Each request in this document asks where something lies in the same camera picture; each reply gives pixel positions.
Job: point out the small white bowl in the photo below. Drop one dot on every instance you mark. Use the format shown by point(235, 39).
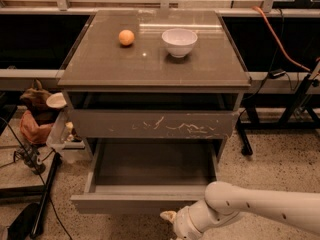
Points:
point(56, 101)

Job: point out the scratched grey top drawer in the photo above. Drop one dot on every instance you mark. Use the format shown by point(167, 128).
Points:
point(153, 124)

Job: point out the black power adapter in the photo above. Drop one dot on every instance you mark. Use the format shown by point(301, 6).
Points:
point(274, 74)

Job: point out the grey clamp tool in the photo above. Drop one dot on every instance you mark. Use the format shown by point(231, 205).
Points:
point(30, 156)

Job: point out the orange fruit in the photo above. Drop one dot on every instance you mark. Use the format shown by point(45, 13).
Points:
point(126, 37)

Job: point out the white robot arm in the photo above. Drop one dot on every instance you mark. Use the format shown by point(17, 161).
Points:
point(224, 203)

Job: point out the brown cloth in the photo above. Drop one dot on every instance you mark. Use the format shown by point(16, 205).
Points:
point(34, 98)

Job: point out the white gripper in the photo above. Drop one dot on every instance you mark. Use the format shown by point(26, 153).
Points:
point(179, 224)

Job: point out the black table frame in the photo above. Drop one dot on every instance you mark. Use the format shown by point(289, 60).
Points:
point(298, 103)

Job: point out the orange cloth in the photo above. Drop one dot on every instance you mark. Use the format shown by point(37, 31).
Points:
point(33, 132)

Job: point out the grey drawer cabinet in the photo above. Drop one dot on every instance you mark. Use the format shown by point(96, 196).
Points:
point(105, 75)

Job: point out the clear plastic storage bin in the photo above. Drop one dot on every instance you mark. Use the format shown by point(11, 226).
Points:
point(61, 140)

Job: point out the black stand leg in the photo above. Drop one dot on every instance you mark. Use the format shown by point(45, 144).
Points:
point(37, 229)

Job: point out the white ceramic bowl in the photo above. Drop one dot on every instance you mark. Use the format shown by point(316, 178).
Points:
point(179, 42)

